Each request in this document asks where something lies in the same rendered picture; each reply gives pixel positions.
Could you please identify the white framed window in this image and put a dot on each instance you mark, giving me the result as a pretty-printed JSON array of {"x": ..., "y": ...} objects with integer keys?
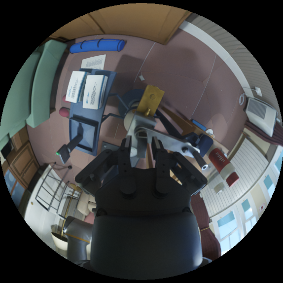
[{"x": 228, "y": 225}]

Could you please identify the black handheld device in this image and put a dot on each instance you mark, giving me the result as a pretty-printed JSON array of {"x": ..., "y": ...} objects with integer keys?
[{"x": 66, "y": 151}]

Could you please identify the brown wooden cabinet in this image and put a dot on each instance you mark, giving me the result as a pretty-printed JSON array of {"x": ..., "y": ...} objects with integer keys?
[{"x": 132, "y": 24}]

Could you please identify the small wall sign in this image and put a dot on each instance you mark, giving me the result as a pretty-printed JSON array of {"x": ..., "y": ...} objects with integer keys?
[{"x": 261, "y": 207}]

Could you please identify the white wall socket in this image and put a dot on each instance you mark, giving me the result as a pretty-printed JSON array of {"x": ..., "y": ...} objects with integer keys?
[{"x": 258, "y": 91}]

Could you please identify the white box blue print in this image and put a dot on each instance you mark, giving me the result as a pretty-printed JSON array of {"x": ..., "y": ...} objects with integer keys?
[
  {"x": 94, "y": 91},
  {"x": 76, "y": 86}
]

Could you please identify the brown wooden cupboard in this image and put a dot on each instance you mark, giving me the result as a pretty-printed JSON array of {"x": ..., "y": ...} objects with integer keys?
[{"x": 22, "y": 159}]

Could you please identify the blue cylinder stand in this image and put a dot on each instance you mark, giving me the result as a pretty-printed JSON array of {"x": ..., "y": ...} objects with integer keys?
[{"x": 129, "y": 96}]

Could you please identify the grey regulator yoke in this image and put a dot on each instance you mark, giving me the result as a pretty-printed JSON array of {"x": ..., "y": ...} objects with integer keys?
[{"x": 141, "y": 122}]

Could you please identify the small blue box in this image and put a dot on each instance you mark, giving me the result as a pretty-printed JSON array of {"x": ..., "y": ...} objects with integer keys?
[{"x": 199, "y": 125}]

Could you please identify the white ventilated machine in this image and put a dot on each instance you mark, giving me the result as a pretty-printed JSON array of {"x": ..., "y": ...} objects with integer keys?
[{"x": 261, "y": 115}]

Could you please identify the white round gauge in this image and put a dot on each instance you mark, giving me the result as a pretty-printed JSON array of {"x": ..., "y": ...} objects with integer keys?
[{"x": 133, "y": 152}]

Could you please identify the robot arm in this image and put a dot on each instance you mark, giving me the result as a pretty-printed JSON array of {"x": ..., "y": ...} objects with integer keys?
[{"x": 77, "y": 238}]

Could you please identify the grey metal walking frame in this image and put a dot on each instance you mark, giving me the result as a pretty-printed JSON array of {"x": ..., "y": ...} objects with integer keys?
[{"x": 55, "y": 188}]

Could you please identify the white bowl lamp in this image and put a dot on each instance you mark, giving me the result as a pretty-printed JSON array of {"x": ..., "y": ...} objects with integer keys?
[{"x": 59, "y": 241}]

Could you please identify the blue rolled mat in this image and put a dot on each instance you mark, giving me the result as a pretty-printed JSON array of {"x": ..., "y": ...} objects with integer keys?
[{"x": 97, "y": 45}]

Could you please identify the white cup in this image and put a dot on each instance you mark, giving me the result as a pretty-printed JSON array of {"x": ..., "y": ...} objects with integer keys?
[{"x": 210, "y": 132}]

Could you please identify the wooden side table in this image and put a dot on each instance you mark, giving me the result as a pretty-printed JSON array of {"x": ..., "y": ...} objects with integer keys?
[{"x": 188, "y": 126}]

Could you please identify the white paper sheet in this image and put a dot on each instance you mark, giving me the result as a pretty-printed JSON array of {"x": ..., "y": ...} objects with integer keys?
[{"x": 94, "y": 61}]

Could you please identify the green cushioned sofa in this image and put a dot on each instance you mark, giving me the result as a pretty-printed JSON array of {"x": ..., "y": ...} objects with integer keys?
[{"x": 39, "y": 88}]

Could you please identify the small white tag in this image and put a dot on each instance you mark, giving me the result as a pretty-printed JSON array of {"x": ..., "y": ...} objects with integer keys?
[{"x": 141, "y": 77}]

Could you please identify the cream oxygen cylinder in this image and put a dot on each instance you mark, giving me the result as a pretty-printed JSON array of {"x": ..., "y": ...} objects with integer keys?
[{"x": 128, "y": 120}]

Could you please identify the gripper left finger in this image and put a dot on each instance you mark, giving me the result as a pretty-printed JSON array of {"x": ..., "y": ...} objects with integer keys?
[{"x": 125, "y": 154}]

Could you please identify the brass regulator block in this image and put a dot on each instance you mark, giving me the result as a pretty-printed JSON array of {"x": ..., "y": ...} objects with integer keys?
[{"x": 150, "y": 99}]

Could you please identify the grey floor plate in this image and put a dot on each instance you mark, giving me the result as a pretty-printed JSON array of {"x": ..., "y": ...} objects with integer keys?
[{"x": 109, "y": 147}]

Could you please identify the beige armchair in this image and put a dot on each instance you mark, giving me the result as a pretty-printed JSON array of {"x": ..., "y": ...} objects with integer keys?
[{"x": 86, "y": 204}]

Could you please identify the white wall box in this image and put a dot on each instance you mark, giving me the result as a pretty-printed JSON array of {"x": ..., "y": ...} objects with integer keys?
[{"x": 219, "y": 188}]

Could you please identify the red and white cylinder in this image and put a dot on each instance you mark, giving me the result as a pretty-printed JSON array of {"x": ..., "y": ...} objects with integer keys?
[{"x": 222, "y": 164}]

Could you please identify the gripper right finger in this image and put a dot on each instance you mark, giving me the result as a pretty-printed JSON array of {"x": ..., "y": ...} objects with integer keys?
[{"x": 160, "y": 163}]

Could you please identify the dark red curtain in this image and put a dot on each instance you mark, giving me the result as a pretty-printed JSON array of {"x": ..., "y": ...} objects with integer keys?
[
  {"x": 258, "y": 132},
  {"x": 207, "y": 232}
]

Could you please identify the dark red round pad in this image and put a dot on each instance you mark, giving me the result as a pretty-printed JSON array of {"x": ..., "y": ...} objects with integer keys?
[
  {"x": 64, "y": 98},
  {"x": 64, "y": 112}
]

